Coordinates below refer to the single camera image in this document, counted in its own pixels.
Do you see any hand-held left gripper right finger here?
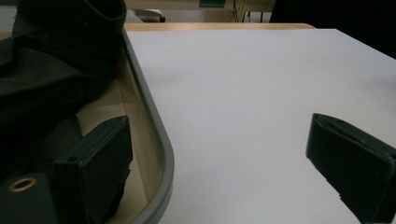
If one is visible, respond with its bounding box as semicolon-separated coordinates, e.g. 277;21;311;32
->
305;113;396;224

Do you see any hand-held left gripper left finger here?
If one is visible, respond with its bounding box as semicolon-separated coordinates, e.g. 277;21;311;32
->
52;115;134;224

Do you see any beige basket with grey rim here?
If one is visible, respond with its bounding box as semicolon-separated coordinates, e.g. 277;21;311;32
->
76;27;176;224

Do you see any dark cloth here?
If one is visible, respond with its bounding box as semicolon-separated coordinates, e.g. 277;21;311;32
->
0;0;128;185

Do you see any white board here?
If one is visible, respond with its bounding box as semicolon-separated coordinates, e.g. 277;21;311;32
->
125;28;396;224

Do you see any chair base with castor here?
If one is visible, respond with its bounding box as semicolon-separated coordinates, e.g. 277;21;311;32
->
129;8;166;23

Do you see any wooden desk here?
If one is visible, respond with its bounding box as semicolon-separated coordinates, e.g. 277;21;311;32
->
124;0;276;13

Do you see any bundle of hanging cables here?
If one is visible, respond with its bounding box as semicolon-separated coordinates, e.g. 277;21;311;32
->
231;0;251;23

